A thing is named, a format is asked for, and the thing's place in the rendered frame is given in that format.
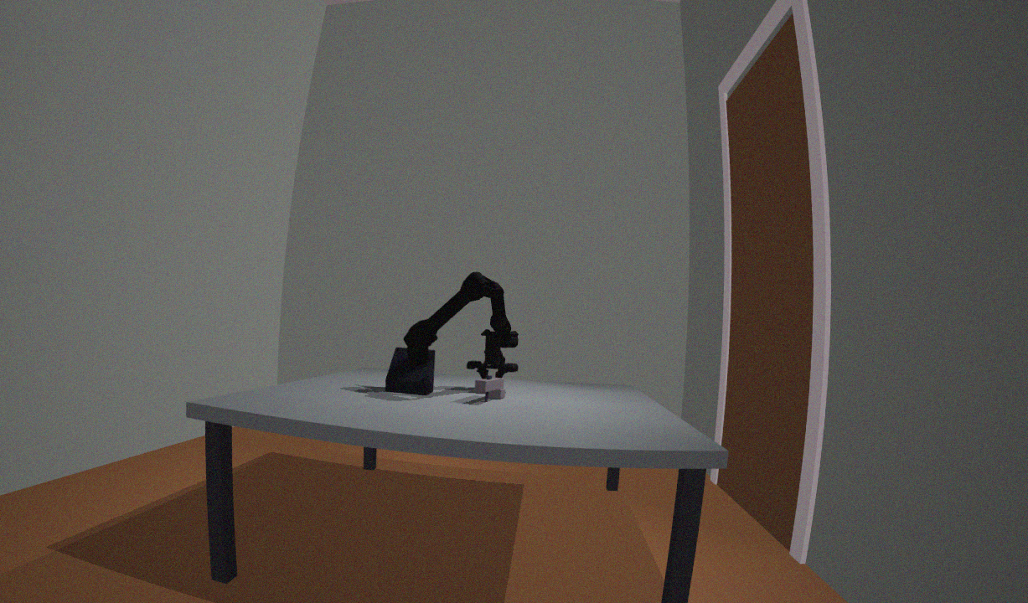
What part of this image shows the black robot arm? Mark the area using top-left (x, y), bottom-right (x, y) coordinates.
top-left (404, 272), bottom-right (519, 367)

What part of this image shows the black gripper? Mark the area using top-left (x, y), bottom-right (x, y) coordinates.
top-left (467, 348), bottom-right (518, 379)

